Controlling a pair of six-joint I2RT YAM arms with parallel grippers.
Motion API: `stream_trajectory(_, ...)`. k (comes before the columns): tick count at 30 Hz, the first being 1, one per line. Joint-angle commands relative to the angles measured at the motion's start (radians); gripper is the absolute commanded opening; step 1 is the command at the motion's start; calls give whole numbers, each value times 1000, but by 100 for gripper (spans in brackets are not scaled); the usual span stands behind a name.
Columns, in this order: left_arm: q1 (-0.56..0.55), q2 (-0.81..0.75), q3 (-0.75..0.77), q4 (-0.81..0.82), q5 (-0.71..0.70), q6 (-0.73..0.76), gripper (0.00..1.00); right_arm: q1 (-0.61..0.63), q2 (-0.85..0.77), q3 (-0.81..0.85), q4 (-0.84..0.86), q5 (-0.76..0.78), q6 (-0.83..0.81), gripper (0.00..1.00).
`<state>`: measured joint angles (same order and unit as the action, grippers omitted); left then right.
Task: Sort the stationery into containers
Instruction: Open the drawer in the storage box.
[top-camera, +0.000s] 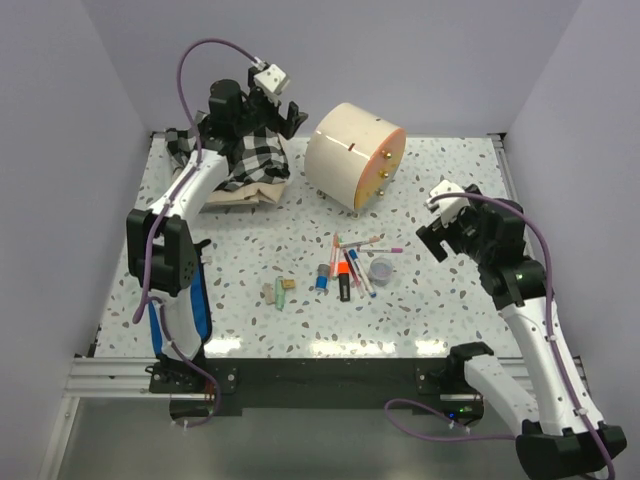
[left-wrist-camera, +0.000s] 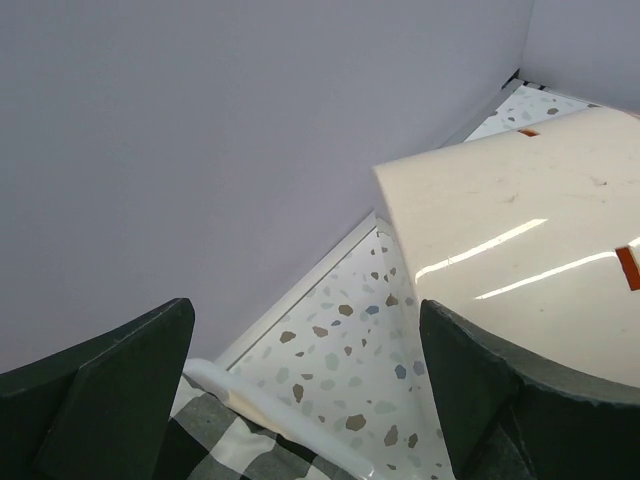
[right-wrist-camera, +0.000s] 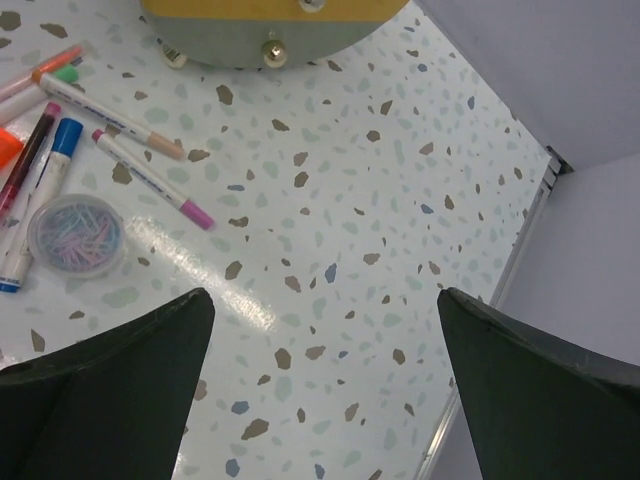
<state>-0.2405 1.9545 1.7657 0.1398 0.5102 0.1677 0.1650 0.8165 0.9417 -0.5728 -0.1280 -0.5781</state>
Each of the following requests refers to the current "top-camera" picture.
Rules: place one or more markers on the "white marker pink band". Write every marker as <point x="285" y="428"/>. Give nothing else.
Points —
<point x="353" y="244"/>

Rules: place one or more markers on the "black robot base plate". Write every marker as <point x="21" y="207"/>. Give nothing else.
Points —
<point x="306" y="383"/>

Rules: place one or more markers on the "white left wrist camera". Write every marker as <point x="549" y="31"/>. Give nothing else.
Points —
<point x="272" y="80"/>

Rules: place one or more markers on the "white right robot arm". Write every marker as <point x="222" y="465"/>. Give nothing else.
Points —
<point x="558" y="430"/>

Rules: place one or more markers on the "beige small eraser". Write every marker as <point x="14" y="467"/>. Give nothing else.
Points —
<point x="269" y="294"/>

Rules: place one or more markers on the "clear round pin box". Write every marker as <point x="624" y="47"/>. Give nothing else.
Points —
<point x="380" y="271"/>

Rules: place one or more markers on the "black white checkered cloth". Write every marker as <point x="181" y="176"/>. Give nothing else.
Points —
<point x="250" y="155"/>

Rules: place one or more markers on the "beige folded cloth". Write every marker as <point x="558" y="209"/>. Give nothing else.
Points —
<point x="251" y="194"/>

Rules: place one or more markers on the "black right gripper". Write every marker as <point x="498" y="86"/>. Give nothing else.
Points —
<point x="472" y="211"/>

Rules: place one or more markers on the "orange black highlighter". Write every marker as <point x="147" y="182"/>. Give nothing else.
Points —
<point x="344" y="281"/>

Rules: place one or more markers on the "blue cloth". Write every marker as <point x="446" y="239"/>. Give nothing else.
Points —
<point x="202" y="305"/>

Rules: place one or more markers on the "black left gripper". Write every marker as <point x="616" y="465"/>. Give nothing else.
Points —
<point x="295" y="118"/>

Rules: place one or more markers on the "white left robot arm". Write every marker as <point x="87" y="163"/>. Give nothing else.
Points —
<point x="161" y="252"/>

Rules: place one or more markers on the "orange capped marker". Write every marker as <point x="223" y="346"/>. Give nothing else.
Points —
<point x="334" y="256"/>

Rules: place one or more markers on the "green translucent eraser tube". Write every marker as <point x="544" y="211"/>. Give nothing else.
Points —
<point x="279" y="293"/>

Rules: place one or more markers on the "round beige drawer organizer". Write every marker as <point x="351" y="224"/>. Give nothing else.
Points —
<point x="353" y="155"/>

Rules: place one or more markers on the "aluminium frame rail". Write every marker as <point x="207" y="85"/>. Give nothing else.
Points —
<point x="101" y="378"/>

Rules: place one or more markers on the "blue capped white marker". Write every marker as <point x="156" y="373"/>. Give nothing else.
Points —
<point x="361" y="271"/>

